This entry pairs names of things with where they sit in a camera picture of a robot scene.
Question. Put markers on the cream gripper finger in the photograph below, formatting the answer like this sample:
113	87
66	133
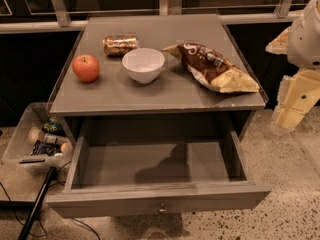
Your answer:
278	46
297	95

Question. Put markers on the white bottle in bin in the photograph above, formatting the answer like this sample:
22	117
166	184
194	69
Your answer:
36	134

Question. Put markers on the grey top drawer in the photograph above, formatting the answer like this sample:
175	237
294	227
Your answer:
157	164

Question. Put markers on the clear plastic bin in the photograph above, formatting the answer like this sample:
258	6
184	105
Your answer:
18	150

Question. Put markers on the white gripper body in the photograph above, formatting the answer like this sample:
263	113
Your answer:
305	40

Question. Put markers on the white bowl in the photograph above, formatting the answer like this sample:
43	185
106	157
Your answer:
143	64

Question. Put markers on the red apple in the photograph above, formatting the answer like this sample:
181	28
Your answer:
86	68

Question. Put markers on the green can in bin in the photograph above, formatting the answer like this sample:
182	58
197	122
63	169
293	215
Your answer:
53	126

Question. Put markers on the brown yellow chip bag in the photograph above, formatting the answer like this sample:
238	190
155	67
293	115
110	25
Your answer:
212	69

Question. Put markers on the black pole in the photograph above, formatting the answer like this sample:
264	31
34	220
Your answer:
37	204

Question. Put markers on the dark blue snack packet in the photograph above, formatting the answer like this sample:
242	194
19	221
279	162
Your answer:
41	148

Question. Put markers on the metal railing frame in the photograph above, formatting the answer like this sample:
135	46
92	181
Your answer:
21	16

